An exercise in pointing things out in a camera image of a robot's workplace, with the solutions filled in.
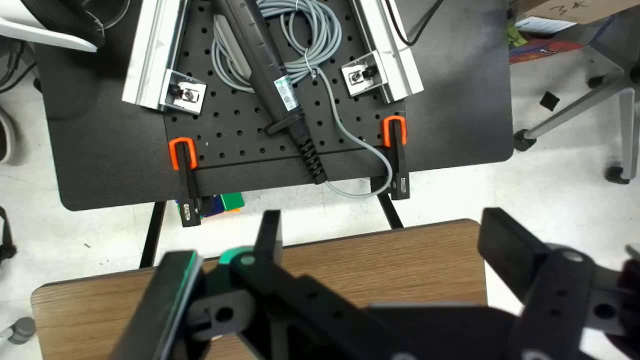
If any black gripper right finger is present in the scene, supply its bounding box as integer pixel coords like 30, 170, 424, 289
479, 209, 594, 360

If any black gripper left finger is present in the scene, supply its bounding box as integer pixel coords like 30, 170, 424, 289
111, 251, 203, 360

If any left orange clamp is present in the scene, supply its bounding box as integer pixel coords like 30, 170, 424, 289
168, 136, 201, 228

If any orange clamp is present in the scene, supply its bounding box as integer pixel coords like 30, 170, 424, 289
381, 115, 410, 201
168, 136, 201, 228

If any black perforated mounting board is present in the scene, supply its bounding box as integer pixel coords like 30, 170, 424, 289
166, 0, 383, 189

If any right orange clamp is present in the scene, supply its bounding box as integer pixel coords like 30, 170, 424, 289
381, 115, 410, 201

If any grey office chair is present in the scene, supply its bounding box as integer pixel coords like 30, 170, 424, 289
514, 7, 640, 184

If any left white aluminium rail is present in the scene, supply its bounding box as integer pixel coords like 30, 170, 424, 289
122, 0, 207, 115

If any white aluminium rail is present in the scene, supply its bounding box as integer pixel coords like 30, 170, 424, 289
342, 0, 424, 105
122, 0, 207, 115

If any black cable connector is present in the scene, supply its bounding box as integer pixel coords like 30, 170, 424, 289
212, 0, 329, 184

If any right white aluminium rail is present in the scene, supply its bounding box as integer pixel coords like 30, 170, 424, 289
342, 0, 424, 105

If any grey coiled cable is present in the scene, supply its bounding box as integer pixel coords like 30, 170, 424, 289
211, 0, 396, 198

